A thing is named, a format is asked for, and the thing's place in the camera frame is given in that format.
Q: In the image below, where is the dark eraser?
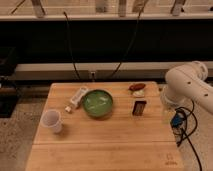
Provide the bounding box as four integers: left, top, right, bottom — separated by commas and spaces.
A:
132, 101, 147, 116

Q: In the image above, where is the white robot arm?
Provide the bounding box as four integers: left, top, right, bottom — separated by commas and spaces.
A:
161, 61, 213, 115

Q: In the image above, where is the green bowl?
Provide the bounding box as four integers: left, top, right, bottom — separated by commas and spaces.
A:
82, 89, 113, 118

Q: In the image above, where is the red sausage toy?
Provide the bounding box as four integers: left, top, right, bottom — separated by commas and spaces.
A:
129, 83, 146, 91

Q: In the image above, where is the small white object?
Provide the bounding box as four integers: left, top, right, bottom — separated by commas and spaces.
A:
132, 90, 145, 98

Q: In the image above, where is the white tube bottle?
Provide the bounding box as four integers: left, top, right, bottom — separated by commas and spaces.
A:
65, 86, 89, 113

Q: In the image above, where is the white plastic cup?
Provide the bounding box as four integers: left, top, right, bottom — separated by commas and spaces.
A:
41, 109, 62, 133

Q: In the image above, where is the blue connector box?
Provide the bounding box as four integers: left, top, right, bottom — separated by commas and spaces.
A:
170, 113, 185, 127

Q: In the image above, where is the wall power outlet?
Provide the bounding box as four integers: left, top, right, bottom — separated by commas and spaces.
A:
88, 70, 96, 81

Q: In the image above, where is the left black hanging cable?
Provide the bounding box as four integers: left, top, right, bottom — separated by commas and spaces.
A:
62, 11, 82, 81

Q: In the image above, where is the black hanging cable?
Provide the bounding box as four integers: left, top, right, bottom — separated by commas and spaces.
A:
105, 2, 148, 81
62, 11, 82, 81

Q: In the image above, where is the right black hanging cable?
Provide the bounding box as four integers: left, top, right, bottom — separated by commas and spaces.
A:
105, 2, 148, 81

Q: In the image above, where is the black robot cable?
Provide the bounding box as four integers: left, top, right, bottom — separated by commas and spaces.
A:
173, 100, 204, 171

